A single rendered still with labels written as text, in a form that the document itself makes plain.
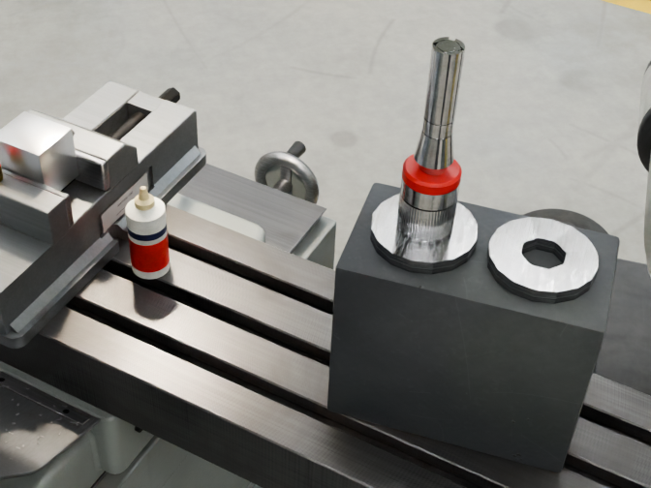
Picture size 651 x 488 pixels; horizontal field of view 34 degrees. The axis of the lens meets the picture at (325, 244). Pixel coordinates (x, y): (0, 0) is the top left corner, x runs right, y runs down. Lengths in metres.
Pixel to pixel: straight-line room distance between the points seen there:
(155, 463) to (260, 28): 2.21
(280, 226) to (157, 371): 0.50
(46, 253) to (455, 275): 0.42
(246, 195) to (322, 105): 1.48
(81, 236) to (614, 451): 0.56
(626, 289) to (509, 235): 0.84
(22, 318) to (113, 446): 0.17
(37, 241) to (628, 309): 0.94
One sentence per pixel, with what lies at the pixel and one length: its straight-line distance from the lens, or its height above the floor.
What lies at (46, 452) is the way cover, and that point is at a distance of 1.07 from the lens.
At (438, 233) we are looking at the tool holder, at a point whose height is 1.14.
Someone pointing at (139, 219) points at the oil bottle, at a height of 1.02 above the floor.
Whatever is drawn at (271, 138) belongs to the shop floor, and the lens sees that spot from 2.86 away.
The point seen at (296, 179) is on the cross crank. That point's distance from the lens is 1.69.
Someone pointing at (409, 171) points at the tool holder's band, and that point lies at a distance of 0.84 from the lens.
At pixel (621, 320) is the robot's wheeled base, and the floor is 0.57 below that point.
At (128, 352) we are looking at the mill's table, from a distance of 1.06.
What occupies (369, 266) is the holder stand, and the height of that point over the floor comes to 1.12.
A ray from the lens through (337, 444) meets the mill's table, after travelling 0.98.
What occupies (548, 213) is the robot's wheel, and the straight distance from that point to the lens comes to 1.78.
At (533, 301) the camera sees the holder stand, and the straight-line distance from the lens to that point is 0.86.
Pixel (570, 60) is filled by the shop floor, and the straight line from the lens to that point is 3.32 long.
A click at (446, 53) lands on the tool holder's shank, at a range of 0.78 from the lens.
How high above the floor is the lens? 1.72
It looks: 42 degrees down
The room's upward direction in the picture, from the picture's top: 3 degrees clockwise
